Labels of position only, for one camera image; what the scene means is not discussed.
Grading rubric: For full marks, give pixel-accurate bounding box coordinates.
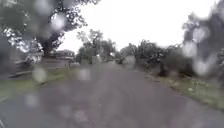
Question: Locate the row of trees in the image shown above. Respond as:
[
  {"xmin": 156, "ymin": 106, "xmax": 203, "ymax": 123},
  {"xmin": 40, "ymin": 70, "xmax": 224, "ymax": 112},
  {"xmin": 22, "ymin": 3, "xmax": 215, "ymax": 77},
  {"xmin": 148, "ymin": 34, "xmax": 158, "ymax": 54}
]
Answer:
[{"xmin": 114, "ymin": 39, "xmax": 196, "ymax": 78}]

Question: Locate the tall tree with dark foliage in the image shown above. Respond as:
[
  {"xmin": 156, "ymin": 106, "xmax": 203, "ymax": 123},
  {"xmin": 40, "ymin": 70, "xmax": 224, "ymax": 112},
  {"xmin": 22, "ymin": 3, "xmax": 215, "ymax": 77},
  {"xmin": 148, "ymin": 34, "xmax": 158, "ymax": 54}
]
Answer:
[{"xmin": 181, "ymin": 0, "xmax": 224, "ymax": 84}]

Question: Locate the low building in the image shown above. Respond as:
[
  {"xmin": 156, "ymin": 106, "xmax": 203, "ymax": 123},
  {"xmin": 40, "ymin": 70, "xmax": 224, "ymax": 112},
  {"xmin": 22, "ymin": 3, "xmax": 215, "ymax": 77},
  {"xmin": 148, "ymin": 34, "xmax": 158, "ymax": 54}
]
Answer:
[{"xmin": 50, "ymin": 49, "xmax": 76, "ymax": 62}]

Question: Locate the cluster of trees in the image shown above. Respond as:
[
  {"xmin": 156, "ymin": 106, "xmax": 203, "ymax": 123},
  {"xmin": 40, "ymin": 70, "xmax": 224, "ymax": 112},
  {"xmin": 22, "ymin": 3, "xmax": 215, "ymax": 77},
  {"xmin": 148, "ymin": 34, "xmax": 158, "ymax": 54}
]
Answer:
[{"xmin": 75, "ymin": 28, "xmax": 118, "ymax": 65}]

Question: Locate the grass verge with leaves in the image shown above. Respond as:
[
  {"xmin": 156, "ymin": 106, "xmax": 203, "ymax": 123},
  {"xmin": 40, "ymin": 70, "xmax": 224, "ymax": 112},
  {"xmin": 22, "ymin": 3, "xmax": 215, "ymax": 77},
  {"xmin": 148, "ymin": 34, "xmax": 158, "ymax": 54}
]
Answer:
[{"xmin": 143, "ymin": 69, "xmax": 224, "ymax": 112}]

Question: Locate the large dark tree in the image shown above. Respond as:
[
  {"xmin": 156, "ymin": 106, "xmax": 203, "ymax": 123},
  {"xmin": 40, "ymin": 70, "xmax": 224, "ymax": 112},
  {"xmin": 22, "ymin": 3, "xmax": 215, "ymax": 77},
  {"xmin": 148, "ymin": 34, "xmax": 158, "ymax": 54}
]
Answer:
[{"xmin": 0, "ymin": 0, "xmax": 102, "ymax": 73}]

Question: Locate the grass verge with kerb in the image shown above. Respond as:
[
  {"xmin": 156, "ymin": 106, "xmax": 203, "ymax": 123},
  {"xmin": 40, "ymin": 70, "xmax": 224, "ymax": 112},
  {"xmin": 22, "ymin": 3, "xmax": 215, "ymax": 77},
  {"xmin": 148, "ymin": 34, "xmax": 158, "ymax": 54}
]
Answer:
[{"xmin": 0, "ymin": 67, "xmax": 79, "ymax": 103}]

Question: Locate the grey asphalt road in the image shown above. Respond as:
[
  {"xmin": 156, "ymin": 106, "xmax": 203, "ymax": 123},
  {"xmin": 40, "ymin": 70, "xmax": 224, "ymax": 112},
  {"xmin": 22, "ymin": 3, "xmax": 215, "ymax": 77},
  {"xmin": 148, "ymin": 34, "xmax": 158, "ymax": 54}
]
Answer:
[{"xmin": 0, "ymin": 62, "xmax": 224, "ymax": 128}]

